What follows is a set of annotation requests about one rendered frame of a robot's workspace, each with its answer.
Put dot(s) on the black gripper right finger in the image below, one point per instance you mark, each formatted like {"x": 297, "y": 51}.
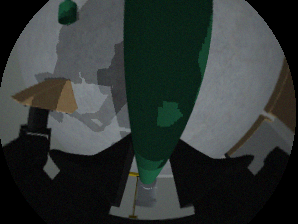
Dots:
{"x": 195, "y": 173}

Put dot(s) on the short dark green cylinder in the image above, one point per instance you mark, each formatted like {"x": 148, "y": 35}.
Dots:
{"x": 67, "y": 12}

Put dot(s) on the grey post with cap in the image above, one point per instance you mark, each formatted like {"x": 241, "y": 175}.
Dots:
{"x": 146, "y": 197}

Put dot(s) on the dark green long pipe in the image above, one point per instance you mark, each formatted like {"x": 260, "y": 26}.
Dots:
{"x": 166, "y": 48}

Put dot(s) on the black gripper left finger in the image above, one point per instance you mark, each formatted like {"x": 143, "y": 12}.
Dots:
{"x": 107, "y": 171}

